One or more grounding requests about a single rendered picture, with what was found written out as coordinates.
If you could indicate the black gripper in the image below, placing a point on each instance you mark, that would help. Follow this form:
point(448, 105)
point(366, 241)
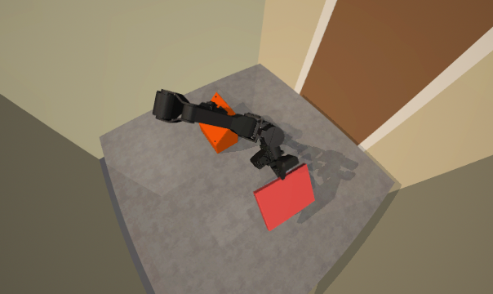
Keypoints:
point(280, 164)

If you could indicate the red panel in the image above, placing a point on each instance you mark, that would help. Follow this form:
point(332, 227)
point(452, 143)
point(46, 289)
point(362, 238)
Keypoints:
point(281, 199)

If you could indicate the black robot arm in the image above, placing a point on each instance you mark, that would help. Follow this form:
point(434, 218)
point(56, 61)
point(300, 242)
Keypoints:
point(169, 105)

